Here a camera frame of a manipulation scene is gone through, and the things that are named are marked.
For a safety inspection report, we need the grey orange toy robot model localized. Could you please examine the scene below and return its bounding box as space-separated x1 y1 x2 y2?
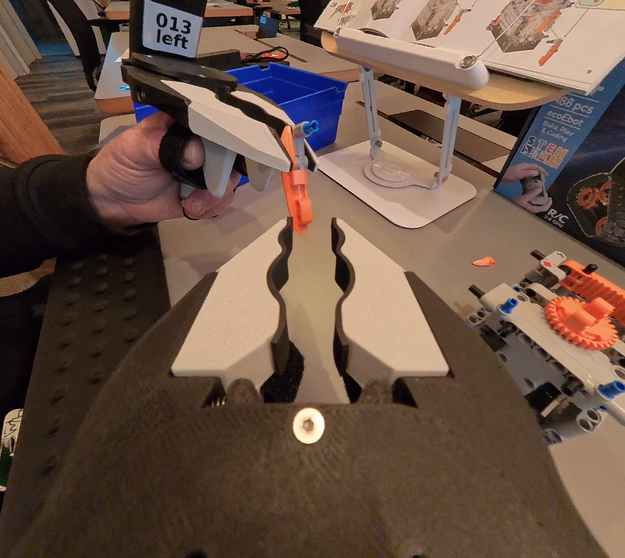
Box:
466 249 625 444

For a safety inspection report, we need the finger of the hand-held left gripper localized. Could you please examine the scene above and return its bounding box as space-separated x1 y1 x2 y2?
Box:
237 89 320 173
161 79 296 174

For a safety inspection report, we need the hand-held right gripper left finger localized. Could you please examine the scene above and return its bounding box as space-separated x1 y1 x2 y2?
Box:
171 217 306 393

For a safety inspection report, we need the wooden slatted panel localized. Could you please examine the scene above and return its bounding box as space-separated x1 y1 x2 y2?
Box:
0 60 64 164

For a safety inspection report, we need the black office chair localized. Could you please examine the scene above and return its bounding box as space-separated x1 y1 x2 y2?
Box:
292 0 327 47
5 0 105 91

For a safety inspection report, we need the person's left hand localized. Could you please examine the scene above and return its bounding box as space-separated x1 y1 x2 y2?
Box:
87 111 243 228

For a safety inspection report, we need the black perforated board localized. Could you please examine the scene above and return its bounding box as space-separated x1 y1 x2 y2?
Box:
0 226 170 558

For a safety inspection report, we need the orange grey claw assembly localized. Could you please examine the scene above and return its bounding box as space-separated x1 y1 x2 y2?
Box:
281 120 321 234

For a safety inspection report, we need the black cable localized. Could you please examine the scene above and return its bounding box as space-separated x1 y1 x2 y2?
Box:
242 46 290 67

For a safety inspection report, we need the white wooden book stand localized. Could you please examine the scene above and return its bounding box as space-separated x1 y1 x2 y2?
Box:
315 0 587 230

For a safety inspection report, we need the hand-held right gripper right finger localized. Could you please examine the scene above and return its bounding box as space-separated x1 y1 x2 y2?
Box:
331 217 450 396

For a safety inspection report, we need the dark blue robot kit box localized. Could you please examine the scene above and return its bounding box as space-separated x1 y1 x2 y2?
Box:
493 60 625 268

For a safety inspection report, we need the blue tagged parts bin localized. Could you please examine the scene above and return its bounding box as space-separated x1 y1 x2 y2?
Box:
133 62 348 188

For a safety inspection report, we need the person's left forearm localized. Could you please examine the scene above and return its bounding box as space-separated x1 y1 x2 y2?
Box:
0 155 110 278

